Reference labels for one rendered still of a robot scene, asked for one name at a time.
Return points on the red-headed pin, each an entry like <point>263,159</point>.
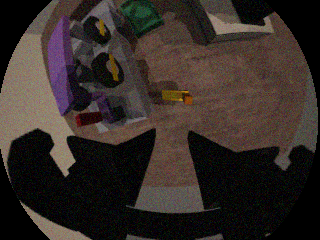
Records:
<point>90,118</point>

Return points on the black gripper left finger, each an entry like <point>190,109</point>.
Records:
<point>127,161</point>

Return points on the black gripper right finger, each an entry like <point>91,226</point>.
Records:
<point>219,169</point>

